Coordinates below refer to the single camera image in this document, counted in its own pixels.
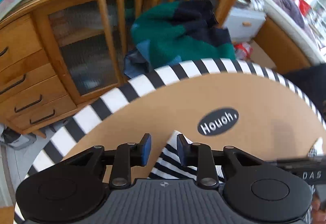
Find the navy white striped knit sweater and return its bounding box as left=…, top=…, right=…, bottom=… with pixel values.
left=148, top=129, right=226, bottom=184

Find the checkerboard marker sticker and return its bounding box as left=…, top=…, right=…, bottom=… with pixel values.
left=307, top=137, right=324, bottom=157

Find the black oval logo sticker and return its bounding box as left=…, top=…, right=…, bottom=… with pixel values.
left=197, top=108, right=239, bottom=136

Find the wooden drawer sideboard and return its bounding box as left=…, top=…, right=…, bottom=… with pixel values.
left=1, top=0, right=134, bottom=134

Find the white small drawer box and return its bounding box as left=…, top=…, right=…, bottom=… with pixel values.
left=223, top=7, right=266, bottom=42

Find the green navy garment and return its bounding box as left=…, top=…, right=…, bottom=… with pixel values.
left=124, top=0, right=236, bottom=78

